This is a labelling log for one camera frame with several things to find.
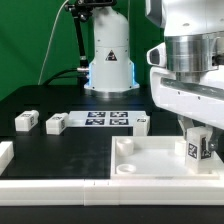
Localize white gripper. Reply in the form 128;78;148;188
147;43;224;153

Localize white square tabletop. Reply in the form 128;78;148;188
110;136;220;180

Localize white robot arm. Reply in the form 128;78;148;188
84;0;224;151

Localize white marker sheet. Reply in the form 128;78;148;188
68;111;149;127

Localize black cables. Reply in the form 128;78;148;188
43;68;88;88

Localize white front fence wall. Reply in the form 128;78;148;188
0;180;224;206

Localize white cable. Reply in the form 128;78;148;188
37;0;70;86

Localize white left fence wall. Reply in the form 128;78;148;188
0;141;14;175

